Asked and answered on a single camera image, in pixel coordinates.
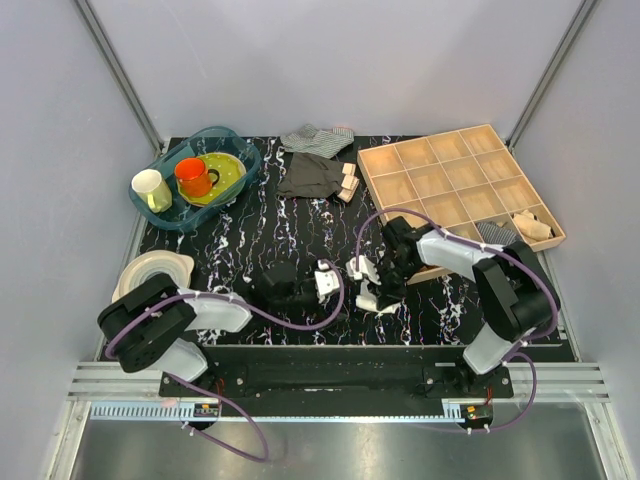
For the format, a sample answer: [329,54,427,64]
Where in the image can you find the cream yellow mug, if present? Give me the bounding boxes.
[131,169,173,213]

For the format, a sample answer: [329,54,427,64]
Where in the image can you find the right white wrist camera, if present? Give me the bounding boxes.
[346,255,381,285]

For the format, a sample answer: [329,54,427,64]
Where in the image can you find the aluminium frame post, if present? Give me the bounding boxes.
[505,0,601,152]
[72,0,164,154]

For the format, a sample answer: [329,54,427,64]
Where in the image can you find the dark grey underwear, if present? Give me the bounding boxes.
[277,153,359,203]

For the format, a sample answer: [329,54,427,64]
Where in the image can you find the white underwear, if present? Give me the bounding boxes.
[356,279,401,315]

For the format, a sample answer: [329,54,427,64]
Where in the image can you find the yellow-green dotted plate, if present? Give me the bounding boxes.
[176,152,246,207]

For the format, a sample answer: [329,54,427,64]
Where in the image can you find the rolled beige underwear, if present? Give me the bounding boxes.
[512,210,553,241]

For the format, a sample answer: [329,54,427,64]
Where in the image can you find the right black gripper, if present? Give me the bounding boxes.
[366,257,422,310]

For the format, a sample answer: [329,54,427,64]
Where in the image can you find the right aluminium frame post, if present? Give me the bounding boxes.
[505,0,601,152]

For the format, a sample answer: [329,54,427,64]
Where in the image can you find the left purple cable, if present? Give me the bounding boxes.
[104,259,347,462]

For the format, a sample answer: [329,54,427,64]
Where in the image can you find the left aluminium frame post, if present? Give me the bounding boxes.
[72,0,164,154]

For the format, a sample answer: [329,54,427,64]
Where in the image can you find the purple cable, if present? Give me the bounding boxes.
[104,259,347,462]
[355,209,561,434]

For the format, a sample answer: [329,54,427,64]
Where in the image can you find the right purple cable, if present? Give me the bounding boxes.
[355,209,561,434]

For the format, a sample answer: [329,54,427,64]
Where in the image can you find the wooden compartment tray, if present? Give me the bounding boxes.
[356,123,567,286]

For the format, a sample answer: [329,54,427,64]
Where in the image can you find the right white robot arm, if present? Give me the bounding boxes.
[374,217,561,397]

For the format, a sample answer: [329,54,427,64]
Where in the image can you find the blue transparent plastic bin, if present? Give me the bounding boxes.
[129,126,261,233]

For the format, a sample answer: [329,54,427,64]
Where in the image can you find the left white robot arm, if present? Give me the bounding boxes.
[97,262,339,396]

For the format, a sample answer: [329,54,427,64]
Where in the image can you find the aluminium front rail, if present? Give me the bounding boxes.
[68,362,610,403]

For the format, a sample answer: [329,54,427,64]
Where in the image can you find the orange mug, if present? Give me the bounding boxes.
[174,157,220,197]

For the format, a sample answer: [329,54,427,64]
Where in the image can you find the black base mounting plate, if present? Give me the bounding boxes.
[158,344,514,401]

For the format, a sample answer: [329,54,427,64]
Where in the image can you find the cream stacked bowls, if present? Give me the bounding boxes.
[112,250,195,303]

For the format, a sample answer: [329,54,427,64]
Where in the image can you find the striped grey underwear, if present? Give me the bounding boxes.
[280,124,355,158]

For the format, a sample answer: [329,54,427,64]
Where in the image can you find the rolled striped underwear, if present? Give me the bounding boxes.
[476,221,521,245]

